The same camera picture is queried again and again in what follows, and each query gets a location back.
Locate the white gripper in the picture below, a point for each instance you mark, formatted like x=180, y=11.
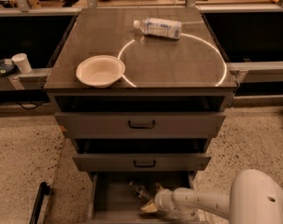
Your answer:
x=162, y=198

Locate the clear water bottle red label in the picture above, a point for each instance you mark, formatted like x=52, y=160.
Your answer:
x=140, y=191

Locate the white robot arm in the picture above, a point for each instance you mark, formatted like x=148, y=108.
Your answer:
x=255, y=198

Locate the bottom grey drawer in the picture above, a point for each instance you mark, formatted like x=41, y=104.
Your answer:
x=113, y=201

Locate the grey drawer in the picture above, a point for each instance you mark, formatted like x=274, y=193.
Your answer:
x=114, y=117
x=113, y=201
x=140, y=155

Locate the middle grey drawer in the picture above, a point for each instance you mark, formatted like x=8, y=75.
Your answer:
x=140, y=155

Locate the grey drawer cabinet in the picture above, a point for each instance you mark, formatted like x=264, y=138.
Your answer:
x=154, y=66

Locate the top grey drawer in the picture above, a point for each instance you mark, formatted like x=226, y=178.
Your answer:
x=114, y=117

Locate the water bottle blue white label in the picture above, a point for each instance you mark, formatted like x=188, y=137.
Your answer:
x=159, y=27

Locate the black bar on floor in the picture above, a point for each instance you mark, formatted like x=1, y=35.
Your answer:
x=43, y=191

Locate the white paper bowl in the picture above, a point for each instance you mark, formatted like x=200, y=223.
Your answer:
x=100, y=71

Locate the white paper cup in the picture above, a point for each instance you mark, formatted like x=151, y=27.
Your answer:
x=21, y=60

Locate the dark round dish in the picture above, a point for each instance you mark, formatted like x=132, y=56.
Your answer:
x=7, y=67

